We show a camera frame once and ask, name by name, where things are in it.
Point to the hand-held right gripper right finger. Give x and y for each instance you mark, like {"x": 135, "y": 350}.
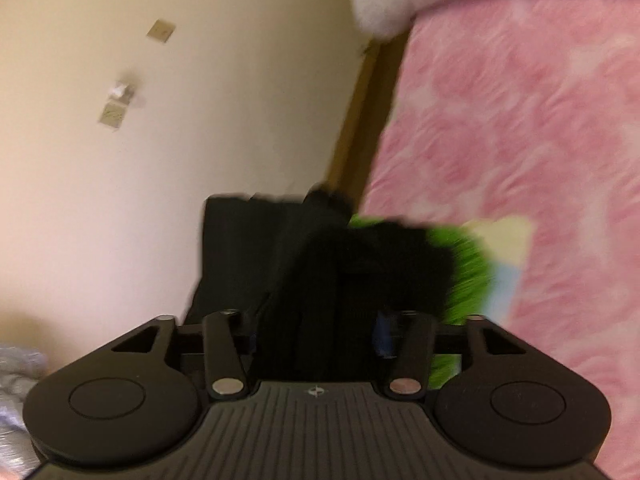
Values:
{"x": 414, "y": 345}

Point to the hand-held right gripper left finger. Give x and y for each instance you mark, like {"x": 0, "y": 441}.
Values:
{"x": 220, "y": 342}

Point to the black garment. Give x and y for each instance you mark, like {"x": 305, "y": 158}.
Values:
{"x": 310, "y": 280}

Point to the green yellow printed cloth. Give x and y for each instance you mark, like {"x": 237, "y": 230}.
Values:
{"x": 470, "y": 265}

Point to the pale crumpled cloth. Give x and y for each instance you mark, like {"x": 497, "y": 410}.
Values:
{"x": 17, "y": 390}

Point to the pink floral blanket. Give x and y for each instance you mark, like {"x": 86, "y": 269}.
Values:
{"x": 525, "y": 125}

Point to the wooden bed frame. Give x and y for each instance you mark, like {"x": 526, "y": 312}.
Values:
{"x": 367, "y": 115}

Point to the beige wall socket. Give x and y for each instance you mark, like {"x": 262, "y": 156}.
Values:
{"x": 161, "y": 30}
{"x": 111, "y": 116}

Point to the white wall plug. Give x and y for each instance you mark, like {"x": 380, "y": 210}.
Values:
{"x": 123, "y": 91}

